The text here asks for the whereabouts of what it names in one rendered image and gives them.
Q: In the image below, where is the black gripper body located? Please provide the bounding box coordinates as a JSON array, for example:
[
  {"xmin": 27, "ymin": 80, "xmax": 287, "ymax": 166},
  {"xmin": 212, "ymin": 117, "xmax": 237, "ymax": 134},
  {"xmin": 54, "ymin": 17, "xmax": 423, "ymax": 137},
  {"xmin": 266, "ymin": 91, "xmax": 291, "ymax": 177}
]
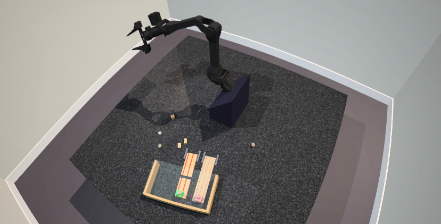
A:
[{"xmin": 134, "ymin": 20, "xmax": 156, "ymax": 54}]

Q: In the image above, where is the tan flat strip with red lines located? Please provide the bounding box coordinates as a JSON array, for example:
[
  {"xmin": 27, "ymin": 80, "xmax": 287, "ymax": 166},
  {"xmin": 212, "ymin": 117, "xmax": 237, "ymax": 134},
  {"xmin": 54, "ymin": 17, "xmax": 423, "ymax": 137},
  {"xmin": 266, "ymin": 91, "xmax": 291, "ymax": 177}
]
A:
[{"xmin": 183, "ymin": 153, "xmax": 198, "ymax": 169}]

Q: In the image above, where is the tan wooden strip with blue lines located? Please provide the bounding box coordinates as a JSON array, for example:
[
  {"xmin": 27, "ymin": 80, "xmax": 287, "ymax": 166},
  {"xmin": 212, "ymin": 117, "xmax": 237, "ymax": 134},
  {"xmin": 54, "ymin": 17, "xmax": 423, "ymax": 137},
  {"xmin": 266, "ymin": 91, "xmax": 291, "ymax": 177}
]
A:
[{"xmin": 201, "ymin": 156, "xmax": 216, "ymax": 173}]

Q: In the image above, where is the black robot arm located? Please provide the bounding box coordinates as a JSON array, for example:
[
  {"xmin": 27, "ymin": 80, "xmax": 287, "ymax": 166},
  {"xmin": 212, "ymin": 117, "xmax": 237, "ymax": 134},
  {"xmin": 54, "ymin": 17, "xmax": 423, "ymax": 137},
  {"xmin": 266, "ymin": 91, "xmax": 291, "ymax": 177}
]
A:
[{"xmin": 148, "ymin": 11, "xmax": 238, "ymax": 92}]

